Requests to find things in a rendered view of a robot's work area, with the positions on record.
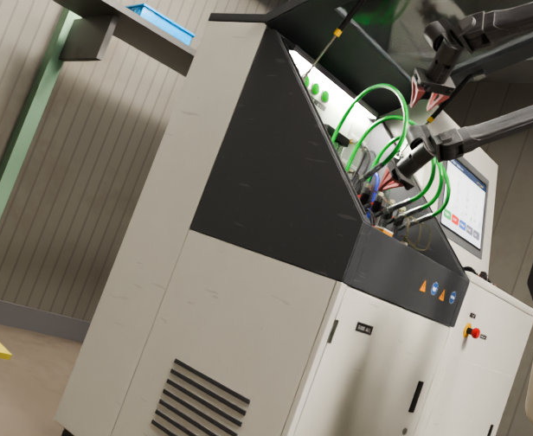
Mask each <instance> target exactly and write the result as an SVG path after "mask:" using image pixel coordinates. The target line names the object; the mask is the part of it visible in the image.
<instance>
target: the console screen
mask: <svg viewBox="0 0 533 436"><path fill-rule="evenodd" d="M442 165H443V166H444V168H445V170H446V173H447V174H448V177H449V180H450V184H451V196H450V200H449V203H448V204H447V206H446V208H445V209H444V210H443V211H442V212H441V213H440V214H439V215H436V218H437V220H438V222H439V224H440V226H441V227H442V229H443V231H444V233H445V235H446V237H447V238H448V239H449V240H451V241H453V242H454V243H456V244H457V245H459V246H461V247H463V248H464V249H465V250H466V251H468V252H469V253H471V254H473V255H474V256H476V257H477V258H479V259H480V260H481V259H482V253H483V244H484V235H485V217H486V208H487V198H488V189H489V180H488V179H487V178H486V177H484V176H483V175H482V174H481V173H480V172H479V171H478V170H477V169H476V168H474V167H473V166H472V165H471V164H470V163H469V162H468V161H467V160H466V159H465V158H464V157H459V158H456V159H454V160H450V161H447V160H446V161H443V162H442ZM445 199H446V181H445V178H444V182H443V188H442V191H441V193H440V196H439V200H438V208H437V210H438V209H439V208H440V207H441V206H442V205H443V203H444V201H445Z"/></svg>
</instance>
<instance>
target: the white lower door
mask: <svg viewBox="0 0 533 436"><path fill-rule="evenodd" d="M449 330H450V328H449V327H446V326H445V325H442V324H439V323H436V322H434V321H432V320H430V319H427V318H425V317H422V316H419V315H417V314H414V313H413V312H410V311H406V310H404V309H402V308H400V307H397V306H395V305H392V304H390V303H387V302H385V301H382V300H380V299H378V298H374V297H372V296H370V295H368V294H365V293H363V292H360V291H357V290H355V289H352V288H350V287H348V286H346V289H345V291H344V295H343V298H342V301H341V303H340V305H339V308H338V311H337V315H336V317H335V320H334V323H333V325H332V327H331V332H330V334H329V336H328V339H327V342H326V345H325V346H324V351H323V354H322V356H321V358H320V361H319V364H318V367H317V370H316V373H315V375H314V378H313V380H312V383H311V387H310V390H309V392H308V395H307V397H306V400H305V404H304V406H303V409H302V412H301V414H300V416H299V421H298V423H297V425H296V428H295V431H294V434H293V436H413V434H414V430H415V428H416V425H417V422H418V419H419V417H420V414H421V410H422V408H423V405H424V402H425V399H426V397H427V392H428V390H429V387H430V385H431V382H432V379H433V375H434V372H435V370H436V367H437V364H438V362H439V359H440V355H441V352H442V350H443V347H444V344H445V341H446V338H447V335H448V332H449Z"/></svg>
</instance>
